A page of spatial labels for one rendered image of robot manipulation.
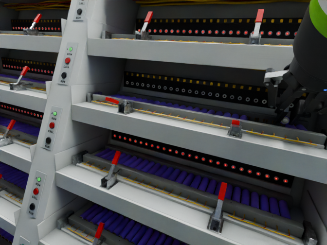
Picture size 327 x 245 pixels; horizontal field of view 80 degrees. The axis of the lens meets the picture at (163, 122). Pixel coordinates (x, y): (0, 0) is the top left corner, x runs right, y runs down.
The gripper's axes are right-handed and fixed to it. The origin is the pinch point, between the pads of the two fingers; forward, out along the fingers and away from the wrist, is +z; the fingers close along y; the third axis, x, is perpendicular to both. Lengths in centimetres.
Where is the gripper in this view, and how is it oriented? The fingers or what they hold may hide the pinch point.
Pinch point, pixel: (289, 112)
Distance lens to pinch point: 47.5
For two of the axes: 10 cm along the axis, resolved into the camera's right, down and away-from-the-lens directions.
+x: -2.8, 9.3, -2.1
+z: 3.1, 3.0, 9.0
